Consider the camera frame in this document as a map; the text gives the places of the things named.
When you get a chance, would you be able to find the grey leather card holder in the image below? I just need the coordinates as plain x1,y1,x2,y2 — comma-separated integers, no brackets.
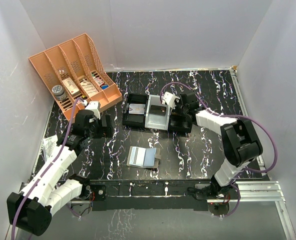
126,146,161,169

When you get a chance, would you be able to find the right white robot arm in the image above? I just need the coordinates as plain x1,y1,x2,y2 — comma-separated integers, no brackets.
160,92,263,199

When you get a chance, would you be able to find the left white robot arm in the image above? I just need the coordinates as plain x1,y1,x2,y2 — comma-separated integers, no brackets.
7,97,113,239

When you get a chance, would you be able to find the black right card tray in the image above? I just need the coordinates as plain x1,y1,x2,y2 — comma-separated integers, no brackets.
168,99,193,133

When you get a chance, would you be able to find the black card tray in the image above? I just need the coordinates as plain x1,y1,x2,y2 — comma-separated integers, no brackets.
168,99,193,133
122,93,148,128

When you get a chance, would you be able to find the white middle card tray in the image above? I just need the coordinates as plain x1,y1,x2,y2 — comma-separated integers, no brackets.
145,95,170,131

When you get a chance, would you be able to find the silver credit card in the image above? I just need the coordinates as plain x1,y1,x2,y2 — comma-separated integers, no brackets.
128,103,145,115

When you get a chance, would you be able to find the black left card tray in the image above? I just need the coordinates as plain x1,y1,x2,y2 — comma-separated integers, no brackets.
122,93,148,128

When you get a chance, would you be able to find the white label card stack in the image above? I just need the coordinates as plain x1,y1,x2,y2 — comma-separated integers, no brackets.
80,78,99,97

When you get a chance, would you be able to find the blue small object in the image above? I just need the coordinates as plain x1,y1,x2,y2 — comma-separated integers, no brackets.
101,84,109,90

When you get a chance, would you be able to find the small colourful packet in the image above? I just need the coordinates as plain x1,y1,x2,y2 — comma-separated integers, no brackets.
91,71,105,87

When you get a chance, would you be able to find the white red box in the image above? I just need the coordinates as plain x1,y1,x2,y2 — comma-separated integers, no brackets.
62,77,80,97

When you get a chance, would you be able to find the round patterned tin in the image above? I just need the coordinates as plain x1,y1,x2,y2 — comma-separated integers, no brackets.
52,84,67,101

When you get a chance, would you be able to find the white patterned paper sheet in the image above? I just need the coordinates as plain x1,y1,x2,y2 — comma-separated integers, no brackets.
42,135,58,159

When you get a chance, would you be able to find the orange plastic file organizer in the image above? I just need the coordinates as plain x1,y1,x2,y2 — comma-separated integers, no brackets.
29,33,123,120

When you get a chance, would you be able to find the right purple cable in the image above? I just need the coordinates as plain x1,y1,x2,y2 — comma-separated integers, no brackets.
160,82,278,217

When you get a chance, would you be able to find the purple cable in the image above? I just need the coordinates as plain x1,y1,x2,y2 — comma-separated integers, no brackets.
11,97,87,240
160,82,278,217

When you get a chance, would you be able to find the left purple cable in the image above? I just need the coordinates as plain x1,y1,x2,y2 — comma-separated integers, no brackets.
11,97,87,240

